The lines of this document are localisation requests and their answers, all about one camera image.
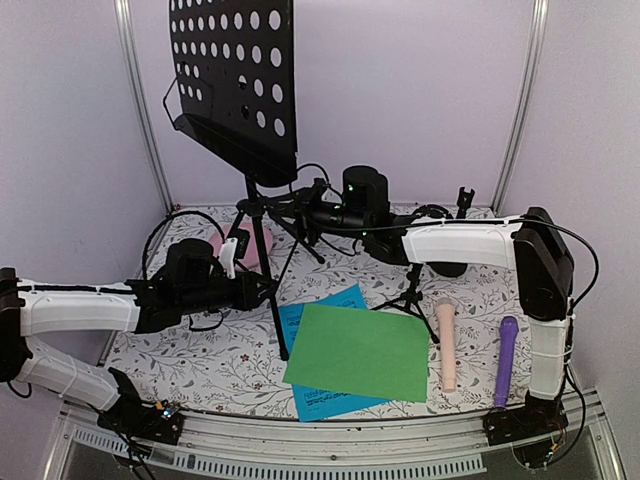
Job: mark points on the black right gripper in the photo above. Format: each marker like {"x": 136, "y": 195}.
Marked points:
{"x": 303, "y": 204}

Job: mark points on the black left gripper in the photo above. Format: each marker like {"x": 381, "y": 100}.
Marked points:
{"x": 248, "y": 296}

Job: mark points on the blue sheet music paper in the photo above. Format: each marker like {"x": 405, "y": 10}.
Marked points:
{"x": 316, "y": 404}

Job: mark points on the black perforated music stand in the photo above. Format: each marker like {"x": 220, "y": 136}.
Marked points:
{"x": 234, "y": 72}

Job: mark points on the black shock mount tripod stand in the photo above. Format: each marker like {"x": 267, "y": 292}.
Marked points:
{"x": 409, "y": 300}

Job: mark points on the green paper sheet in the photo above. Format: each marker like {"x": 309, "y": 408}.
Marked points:
{"x": 360, "y": 352}

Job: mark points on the black round-base mic stand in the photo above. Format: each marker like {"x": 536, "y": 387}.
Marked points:
{"x": 449, "y": 269}

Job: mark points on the pink beige microphone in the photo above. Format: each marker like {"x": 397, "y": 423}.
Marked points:
{"x": 445, "y": 315}

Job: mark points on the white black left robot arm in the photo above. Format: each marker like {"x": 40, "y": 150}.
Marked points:
{"x": 195, "y": 278}

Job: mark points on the pink round plate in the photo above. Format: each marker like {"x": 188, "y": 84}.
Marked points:
{"x": 251, "y": 258}

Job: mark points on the purple microphone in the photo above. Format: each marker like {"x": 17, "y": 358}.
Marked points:
{"x": 508, "y": 333}

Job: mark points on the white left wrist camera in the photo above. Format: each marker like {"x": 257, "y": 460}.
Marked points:
{"x": 227, "y": 257}

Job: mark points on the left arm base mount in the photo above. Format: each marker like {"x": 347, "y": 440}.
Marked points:
{"x": 130, "y": 416}

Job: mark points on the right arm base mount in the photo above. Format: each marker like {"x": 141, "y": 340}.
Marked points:
{"x": 536, "y": 417}

